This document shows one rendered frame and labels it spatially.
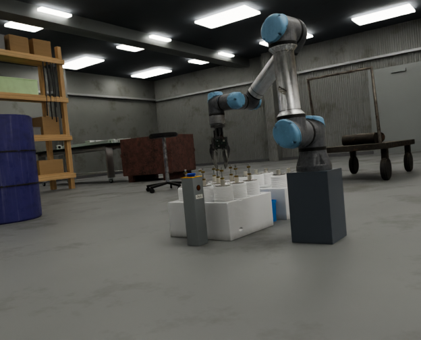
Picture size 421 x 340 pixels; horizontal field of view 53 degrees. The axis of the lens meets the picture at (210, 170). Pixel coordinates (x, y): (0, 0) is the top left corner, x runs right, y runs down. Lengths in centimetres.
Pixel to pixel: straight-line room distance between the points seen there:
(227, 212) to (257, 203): 25
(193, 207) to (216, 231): 19
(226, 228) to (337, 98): 1040
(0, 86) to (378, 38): 891
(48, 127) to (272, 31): 637
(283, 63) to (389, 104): 1009
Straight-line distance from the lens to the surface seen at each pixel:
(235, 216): 201
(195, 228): 193
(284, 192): 241
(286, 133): 170
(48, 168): 774
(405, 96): 1171
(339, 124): 1217
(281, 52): 176
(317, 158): 181
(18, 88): 754
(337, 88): 1223
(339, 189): 189
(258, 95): 201
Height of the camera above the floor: 42
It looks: 2 degrees down
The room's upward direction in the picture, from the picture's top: 5 degrees counter-clockwise
